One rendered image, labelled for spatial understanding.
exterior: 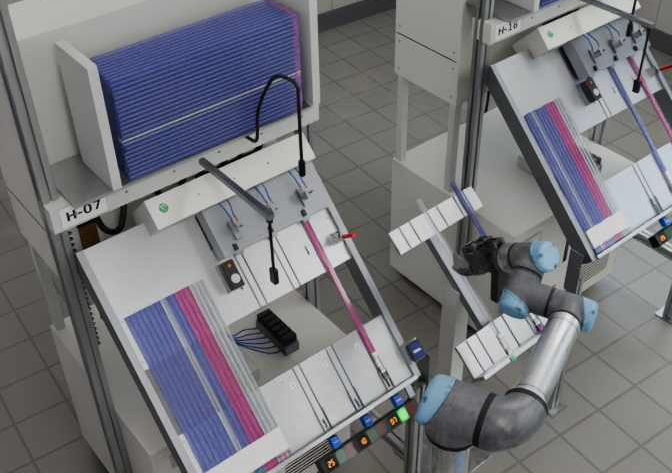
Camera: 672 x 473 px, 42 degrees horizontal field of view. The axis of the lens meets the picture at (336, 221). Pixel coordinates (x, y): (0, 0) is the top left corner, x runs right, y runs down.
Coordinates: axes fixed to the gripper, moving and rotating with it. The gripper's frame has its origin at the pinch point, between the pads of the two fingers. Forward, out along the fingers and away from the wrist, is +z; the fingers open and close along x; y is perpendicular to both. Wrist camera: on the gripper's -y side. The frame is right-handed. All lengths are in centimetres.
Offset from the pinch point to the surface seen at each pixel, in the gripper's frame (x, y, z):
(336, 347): 34.7, -6.8, 18.1
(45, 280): 82, 37, 85
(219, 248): 53, 32, 20
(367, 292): 17.6, 1.2, 20.4
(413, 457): 16, -57, 37
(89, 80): 74, 80, -4
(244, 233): 45, 32, 19
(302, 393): 50, -12, 17
